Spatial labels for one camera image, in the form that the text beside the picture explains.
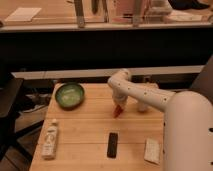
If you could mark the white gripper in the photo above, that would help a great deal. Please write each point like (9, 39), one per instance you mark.
(119, 99)

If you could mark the orange red pepper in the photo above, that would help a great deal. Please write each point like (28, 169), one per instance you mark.
(117, 111)

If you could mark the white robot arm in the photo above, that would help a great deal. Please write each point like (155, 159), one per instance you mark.
(188, 122)

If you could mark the white paper cup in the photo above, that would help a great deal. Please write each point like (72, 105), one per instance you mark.
(142, 107)

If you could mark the green bowl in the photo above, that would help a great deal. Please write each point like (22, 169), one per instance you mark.
(69, 95)

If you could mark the black remote control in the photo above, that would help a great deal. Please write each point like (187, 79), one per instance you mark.
(112, 145)

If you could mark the white plastic bottle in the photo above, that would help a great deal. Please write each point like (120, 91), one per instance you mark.
(50, 141)

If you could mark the black office chair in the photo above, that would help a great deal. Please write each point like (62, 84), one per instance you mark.
(12, 101)

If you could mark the white paper sheet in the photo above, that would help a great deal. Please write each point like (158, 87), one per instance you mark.
(23, 14)

